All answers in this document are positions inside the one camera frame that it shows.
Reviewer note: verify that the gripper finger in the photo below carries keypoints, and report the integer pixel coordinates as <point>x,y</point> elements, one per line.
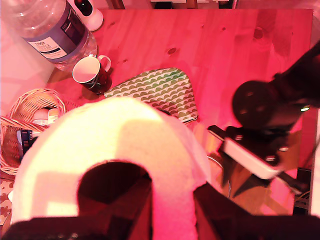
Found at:
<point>220,215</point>
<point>226,167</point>
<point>135,210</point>
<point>250,185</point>

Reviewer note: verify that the white paper towel roll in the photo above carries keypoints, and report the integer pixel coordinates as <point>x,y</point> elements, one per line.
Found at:
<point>100,130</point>

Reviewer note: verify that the white side unit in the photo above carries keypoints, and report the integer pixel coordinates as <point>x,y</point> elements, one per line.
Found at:
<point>315,175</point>

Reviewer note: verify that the green patterned fabric pouch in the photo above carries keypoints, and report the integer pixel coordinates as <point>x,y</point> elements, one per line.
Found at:
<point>160,90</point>

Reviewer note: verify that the blue packet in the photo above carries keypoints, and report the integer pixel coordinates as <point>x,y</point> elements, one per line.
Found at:
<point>25,142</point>

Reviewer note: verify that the gingerbread print tissue box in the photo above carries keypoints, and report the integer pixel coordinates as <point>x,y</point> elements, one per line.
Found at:
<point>5,200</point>

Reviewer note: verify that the dark patterned mug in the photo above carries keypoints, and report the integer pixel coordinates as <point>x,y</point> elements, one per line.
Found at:
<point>85,70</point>

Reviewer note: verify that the large clear water bottle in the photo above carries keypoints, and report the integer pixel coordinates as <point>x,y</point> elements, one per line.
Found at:
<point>50,25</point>

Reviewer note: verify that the arm's camera box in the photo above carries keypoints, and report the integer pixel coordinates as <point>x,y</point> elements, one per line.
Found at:
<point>250,160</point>

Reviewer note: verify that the small white round camera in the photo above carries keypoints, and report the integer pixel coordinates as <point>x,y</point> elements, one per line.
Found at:
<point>93,20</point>

